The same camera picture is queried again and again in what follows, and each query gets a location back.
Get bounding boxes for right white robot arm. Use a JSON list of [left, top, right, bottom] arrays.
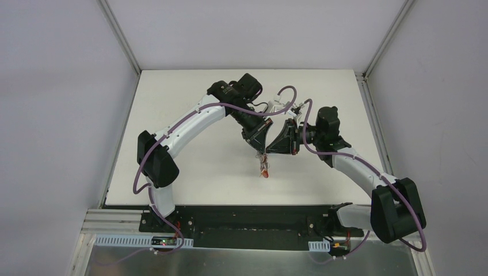
[[265, 106, 426, 243]]

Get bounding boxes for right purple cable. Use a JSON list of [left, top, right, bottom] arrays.
[[301, 98, 428, 254]]

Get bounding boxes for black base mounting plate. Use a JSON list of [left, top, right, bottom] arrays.
[[139, 205, 364, 251]]

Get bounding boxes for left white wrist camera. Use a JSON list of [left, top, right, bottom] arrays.
[[265, 95, 289, 114]]

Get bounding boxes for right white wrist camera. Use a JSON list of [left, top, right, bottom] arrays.
[[286, 103, 305, 124]]

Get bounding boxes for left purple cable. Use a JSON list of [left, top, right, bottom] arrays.
[[132, 85, 298, 256]]

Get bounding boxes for grey red keyring holder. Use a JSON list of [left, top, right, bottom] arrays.
[[256, 151, 269, 178]]

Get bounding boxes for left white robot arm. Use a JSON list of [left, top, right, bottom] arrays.
[[136, 74, 272, 233]]

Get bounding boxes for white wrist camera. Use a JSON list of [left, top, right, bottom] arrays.
[[286, 103, 305, 124], [265, 95, 289, 114]]

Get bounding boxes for purple cable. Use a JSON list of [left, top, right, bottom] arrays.
[[301, 98, 428, 254], [132, 85, 298, 256]]

